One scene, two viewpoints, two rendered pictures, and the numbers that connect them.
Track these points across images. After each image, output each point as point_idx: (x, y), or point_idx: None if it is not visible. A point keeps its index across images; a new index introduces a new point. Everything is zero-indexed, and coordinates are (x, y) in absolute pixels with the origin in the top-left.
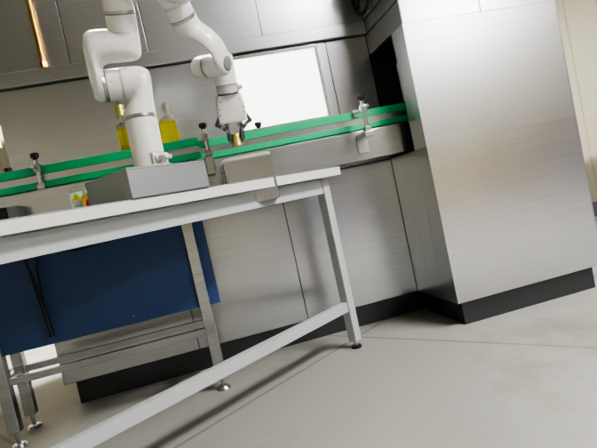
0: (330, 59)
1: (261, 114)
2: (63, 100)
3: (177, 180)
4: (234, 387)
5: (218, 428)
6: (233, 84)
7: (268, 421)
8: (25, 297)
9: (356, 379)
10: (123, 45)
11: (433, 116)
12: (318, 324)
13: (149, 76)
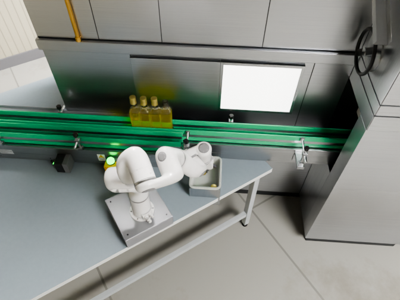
0: (312, 74)
1: (238, 102)
2: (93, 62)
3: (154, 230)
4: (175, 226)
5: (160, 267)
6: (206, 162)
7: (181, 278)
8: None
9: (230, 263)
10: (130, 188)
11: (349, 178)
12: (224, 228)
13: None
